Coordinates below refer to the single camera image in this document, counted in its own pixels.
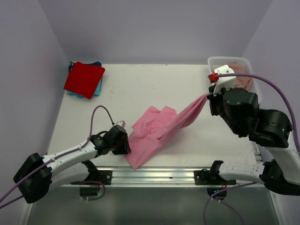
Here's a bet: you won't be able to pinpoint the beige t shirt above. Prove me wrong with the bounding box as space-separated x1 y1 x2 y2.
229 64 253 91

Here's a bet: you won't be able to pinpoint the pink t shirt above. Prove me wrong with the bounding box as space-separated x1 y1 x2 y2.
126 94 207 169

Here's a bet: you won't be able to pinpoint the white plastic basket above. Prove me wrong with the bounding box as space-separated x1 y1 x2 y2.
207 56 261 103

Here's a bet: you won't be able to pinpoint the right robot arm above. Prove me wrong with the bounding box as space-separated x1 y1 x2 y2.
207 85 300 196

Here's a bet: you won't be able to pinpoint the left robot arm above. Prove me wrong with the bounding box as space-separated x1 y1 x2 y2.
13 125 131 203

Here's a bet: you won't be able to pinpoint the teal folded t shirt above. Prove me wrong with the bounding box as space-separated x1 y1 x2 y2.
67 61 104 99

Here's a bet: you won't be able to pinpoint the red folded t shirt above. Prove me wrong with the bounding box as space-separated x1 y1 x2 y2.
63 61 105 99

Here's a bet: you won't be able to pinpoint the dark blue folded t shirt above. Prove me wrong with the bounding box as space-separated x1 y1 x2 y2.
68 61 76 73

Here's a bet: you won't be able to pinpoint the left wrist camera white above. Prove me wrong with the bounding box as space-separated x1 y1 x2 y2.
114 120 126 128

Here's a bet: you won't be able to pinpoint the aluminium mounting rail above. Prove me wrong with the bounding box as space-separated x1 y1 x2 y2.
60 140 265 188

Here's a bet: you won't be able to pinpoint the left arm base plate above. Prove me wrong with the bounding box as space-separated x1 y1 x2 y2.
95 170 113 185

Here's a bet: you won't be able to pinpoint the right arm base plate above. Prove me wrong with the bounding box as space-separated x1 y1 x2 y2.
194 169 237 186

